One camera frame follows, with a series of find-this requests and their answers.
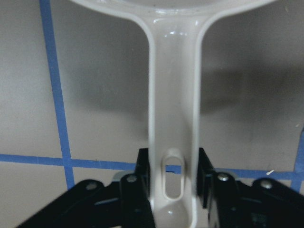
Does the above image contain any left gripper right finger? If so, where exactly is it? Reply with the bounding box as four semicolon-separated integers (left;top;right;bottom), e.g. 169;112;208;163
197;148;304;228

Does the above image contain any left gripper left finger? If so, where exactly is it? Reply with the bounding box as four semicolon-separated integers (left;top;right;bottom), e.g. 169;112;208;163
19;148;156;228

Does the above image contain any beige plastic dustpan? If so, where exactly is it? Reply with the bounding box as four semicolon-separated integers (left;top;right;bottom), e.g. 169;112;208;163
78;0;267;228

